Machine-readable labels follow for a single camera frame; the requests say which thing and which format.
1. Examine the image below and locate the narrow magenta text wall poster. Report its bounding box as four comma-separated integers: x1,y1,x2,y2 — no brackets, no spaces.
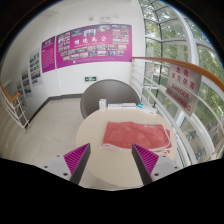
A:
41,35,57,74

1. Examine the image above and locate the red towel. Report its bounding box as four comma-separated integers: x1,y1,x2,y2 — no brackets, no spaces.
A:
100,120,173,155

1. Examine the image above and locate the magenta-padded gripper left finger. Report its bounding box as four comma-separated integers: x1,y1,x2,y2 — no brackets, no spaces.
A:
42,143,92,185

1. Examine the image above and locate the white railing with wooden handrail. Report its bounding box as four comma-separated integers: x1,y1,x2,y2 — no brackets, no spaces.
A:
130,56,224,168

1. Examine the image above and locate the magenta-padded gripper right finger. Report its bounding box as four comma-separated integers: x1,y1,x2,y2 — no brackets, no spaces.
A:
131,143,184,186

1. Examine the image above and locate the small upright white box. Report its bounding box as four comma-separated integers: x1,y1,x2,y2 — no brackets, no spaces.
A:
98,98,108,112

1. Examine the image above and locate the white stair railing wooden handrail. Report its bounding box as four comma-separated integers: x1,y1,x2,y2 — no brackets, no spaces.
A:
0,81,31,134

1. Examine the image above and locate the flat white and blue box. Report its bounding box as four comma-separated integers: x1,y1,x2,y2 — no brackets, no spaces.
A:
121,102,138,110
107,102,123,111

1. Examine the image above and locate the white warning sign red lettering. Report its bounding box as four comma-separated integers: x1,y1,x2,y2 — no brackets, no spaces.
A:
165,63,203,117

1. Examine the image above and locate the white photo display board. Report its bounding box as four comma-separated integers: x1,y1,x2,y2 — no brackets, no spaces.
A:
28,49,44,87
20,65,34,99

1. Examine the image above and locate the white box with blue end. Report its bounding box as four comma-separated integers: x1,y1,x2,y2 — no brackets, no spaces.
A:
136,103,158,115

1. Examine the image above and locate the large magenta photo wall poster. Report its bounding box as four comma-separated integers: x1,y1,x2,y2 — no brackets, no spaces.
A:
54,23,133,70

